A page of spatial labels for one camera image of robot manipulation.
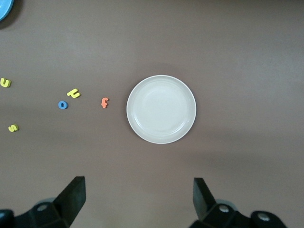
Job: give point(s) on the orange foam letter f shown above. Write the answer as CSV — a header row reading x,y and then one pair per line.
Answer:
x,y
104,104

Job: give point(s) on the brown table cover sheet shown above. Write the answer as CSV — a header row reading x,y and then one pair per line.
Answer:
x,y
152,35

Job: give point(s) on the yellow foam letter h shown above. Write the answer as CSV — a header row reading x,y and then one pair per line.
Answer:
x,y
75,94

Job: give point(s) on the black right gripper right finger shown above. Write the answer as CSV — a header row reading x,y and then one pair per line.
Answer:
x,y
206,209

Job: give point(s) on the yellow foam letter u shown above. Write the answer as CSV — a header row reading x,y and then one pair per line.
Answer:
x,y
5,85

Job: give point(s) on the blue plate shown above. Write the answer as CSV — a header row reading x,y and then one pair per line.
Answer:
x,y
3,7

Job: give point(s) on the beige brown plate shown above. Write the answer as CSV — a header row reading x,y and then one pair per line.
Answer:
x,y
161,109

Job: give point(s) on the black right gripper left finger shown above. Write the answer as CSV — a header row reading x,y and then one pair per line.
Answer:
x,y
69,204

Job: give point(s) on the blue foam letter o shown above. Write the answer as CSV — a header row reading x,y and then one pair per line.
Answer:
x,y
59,105

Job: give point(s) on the yellow foam letter s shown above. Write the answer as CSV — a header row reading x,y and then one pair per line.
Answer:
x,y
13,128

